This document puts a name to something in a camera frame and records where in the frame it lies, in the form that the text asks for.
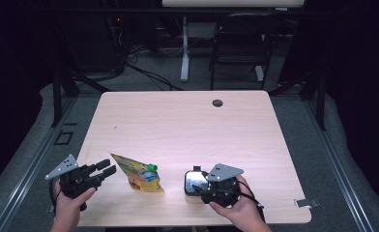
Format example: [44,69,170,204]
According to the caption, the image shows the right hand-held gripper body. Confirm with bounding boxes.
[200,162,245,208]

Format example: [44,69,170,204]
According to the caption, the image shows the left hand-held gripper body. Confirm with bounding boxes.
[44,153,105,199]

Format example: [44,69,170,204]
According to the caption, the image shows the yellow snack pouch green cap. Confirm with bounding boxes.
[109,153,165,194]

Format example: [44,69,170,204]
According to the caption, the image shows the person's right hand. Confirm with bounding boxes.
[208,174,263,227]

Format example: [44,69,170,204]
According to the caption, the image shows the person's left hand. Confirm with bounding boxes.
[52,179,98,227]

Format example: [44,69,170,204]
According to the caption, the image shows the black metal stand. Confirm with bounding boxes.
[49,63,112,128]
[268,69,328,131]

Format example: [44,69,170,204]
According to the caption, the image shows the grey tape piece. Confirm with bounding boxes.
[293,197,320,209]

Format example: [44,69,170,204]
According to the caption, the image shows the white desk foot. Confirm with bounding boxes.
[253,65,266,82]

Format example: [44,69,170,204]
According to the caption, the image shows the white desk leg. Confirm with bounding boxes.
[180,15,191,83]

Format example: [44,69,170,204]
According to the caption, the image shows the dark computer tower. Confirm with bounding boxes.
[61,13,126,74]

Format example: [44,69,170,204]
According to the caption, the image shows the black folding chair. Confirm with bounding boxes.
[209,13,284,92]

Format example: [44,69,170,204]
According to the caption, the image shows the black horizontal bar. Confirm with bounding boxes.
[38,7,340,15]

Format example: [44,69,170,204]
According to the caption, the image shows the left hand-held gripper black cable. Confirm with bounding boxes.
[47,178,64,215]

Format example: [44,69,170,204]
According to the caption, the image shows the hand-held gripper black cable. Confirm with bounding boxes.
[237,179,267,224]
[47,178,64,215]

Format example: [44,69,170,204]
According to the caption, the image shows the right hand-held gripper black cable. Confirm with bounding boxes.
[237,179,267,224]

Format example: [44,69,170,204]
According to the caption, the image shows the aluminium floor rail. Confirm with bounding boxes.
[303,96,376,232]
[0,96,79,232]

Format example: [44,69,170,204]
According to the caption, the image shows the black floor cables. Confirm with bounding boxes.
[125,62,186,92]

